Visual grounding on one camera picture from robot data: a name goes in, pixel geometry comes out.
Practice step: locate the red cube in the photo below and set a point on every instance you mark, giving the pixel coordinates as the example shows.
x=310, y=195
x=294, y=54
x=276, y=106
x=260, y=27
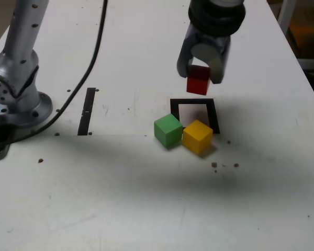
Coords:
x=197, y=83

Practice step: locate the brown background box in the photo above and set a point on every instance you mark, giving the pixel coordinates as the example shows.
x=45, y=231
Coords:
x=306, y=31

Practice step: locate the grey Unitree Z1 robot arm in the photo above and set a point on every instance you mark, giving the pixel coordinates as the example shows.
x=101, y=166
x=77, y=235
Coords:
x=18, y=52

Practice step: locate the yellow cube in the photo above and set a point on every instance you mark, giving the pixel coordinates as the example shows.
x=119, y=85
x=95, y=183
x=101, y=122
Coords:
x=197, y=137

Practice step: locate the white metal frame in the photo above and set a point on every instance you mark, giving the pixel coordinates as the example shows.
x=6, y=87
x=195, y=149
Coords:
x=308, y=64

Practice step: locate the green cube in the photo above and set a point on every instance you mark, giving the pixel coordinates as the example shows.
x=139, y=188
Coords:
x=167, y=130

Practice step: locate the black tape square outline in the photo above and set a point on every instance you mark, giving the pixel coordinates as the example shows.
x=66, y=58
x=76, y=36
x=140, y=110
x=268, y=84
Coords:
x=191, y=101

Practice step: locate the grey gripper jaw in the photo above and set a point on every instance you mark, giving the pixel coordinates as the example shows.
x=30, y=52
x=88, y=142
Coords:
x=183, y=65
x=206, y=52

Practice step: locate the black tape strip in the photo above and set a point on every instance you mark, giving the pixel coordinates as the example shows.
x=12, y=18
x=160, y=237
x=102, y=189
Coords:
x=85, y=117

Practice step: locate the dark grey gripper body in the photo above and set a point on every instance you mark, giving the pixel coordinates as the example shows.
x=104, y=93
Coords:
x=212, y=39

